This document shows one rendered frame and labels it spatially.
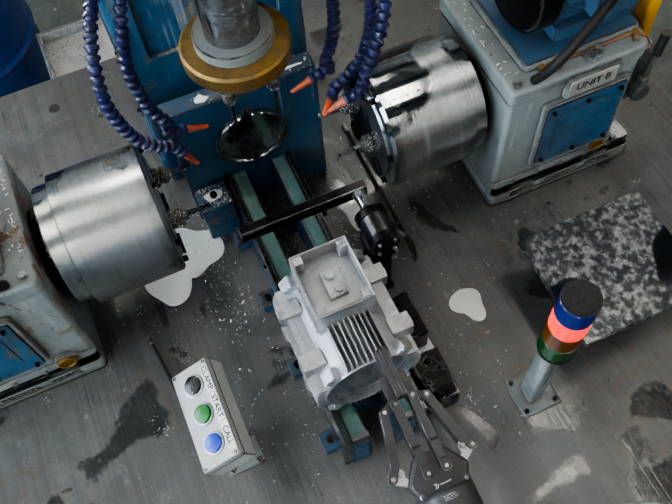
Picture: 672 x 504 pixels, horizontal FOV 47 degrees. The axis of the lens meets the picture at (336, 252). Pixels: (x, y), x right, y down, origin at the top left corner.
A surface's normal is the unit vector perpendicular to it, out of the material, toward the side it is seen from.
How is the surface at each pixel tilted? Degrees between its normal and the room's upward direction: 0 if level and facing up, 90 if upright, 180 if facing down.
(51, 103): 0
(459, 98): 40
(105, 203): 17
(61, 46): 0
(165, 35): 90
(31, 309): 89
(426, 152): 77
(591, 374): 0
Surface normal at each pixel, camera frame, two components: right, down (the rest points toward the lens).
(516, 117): 0.40, 0.79
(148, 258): 0.37, 0.62
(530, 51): -0.05, -0.48
